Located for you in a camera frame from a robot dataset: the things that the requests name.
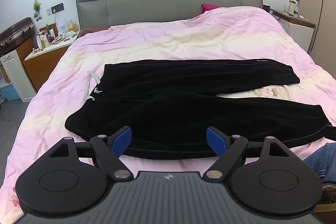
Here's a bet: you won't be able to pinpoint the orange wooden cabinet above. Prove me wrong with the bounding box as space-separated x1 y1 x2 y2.
14 36 37 62

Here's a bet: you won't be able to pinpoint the magenta pillow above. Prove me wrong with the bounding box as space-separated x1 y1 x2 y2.
201 3 223 15

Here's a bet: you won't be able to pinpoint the person's leg in jeans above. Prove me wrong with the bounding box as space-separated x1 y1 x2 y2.
303 143 336 184

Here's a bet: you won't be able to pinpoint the white cabinet door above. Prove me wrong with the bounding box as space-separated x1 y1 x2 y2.
0 49 37 104

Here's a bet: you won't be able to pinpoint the patterned slipper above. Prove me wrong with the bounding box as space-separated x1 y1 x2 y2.
315 184 336 212

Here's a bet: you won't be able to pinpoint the blue storage box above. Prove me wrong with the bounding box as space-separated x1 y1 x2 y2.
0 82 21 102

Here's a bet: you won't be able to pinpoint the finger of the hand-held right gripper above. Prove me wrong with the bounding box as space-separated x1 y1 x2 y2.
325 123 336 141

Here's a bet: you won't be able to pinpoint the pink floral blanket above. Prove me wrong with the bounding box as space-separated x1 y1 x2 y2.
0 6 336 224

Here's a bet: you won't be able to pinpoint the black pants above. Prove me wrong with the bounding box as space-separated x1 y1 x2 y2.
65 59 332 160

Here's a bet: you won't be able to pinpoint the cluster of cosmetic bottles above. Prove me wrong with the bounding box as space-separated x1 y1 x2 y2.
31 18 79 53

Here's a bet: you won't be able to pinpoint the small green potted plant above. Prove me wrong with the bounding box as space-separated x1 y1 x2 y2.
32 0 43 21

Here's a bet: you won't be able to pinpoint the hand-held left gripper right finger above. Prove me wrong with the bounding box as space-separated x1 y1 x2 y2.
206 126 291 180

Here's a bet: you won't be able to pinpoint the brown suitcase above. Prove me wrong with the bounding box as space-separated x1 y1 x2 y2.
0 17 36 50

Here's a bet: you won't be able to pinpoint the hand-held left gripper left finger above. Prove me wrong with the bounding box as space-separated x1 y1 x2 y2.
49 126 133 181

